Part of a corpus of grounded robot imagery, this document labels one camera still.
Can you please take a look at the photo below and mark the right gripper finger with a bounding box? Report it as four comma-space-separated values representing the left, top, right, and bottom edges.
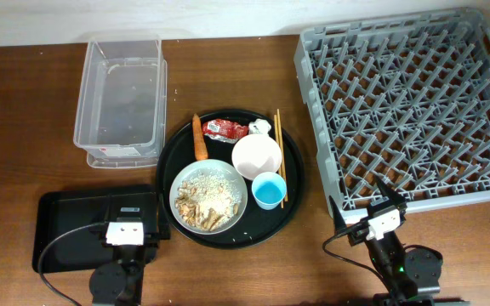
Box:
375, 176, 407, 207
328, 196, 346, 233

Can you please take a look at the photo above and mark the food scraps and rice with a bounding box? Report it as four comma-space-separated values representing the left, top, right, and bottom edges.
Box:
174, 173, 243, 232

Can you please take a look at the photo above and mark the grey plate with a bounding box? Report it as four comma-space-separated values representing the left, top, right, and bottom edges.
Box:
169, 159, 248, 235

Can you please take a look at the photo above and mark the light blue cup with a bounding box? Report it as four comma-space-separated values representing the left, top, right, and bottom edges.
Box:
251, 172, 287, 210

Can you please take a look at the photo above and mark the orange carrot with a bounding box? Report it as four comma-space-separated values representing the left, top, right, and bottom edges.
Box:
191, 114, 208, 161

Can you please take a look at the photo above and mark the red snack wrapper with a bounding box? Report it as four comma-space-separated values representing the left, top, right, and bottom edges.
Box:
202, 119, 248, 144

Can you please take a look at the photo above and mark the white tissue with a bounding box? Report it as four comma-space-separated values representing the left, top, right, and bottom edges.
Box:
248, 118, 271, 135

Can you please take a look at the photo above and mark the wooden chopstick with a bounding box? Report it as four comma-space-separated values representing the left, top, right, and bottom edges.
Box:
276, 109, 288, 204
273, 114, 284, 209

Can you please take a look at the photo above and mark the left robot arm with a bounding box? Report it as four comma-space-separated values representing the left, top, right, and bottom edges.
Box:
89, 201, 169, 305

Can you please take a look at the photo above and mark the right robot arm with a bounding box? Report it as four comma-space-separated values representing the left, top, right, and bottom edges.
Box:
322, 178, 443, 305

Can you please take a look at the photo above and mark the grey dishwasher rack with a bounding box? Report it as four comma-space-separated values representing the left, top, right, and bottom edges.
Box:
294, 8, 490, 223

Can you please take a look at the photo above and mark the black rectangular tray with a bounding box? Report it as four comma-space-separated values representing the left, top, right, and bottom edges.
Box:
31, 184, 158, 273

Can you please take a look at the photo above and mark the round black tray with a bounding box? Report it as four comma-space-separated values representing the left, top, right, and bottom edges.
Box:
155, 122, 306, 250

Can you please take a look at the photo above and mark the clear plastic bin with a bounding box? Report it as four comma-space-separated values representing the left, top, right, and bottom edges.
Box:
73, 36, 168, 169

